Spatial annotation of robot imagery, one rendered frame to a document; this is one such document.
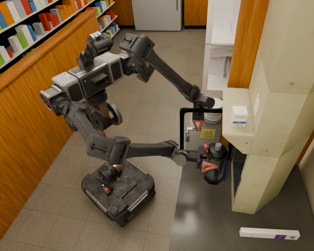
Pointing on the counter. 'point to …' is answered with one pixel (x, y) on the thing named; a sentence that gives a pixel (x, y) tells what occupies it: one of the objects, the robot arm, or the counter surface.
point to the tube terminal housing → (274, 140)
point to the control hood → (245, 148)
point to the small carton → (238, 116)
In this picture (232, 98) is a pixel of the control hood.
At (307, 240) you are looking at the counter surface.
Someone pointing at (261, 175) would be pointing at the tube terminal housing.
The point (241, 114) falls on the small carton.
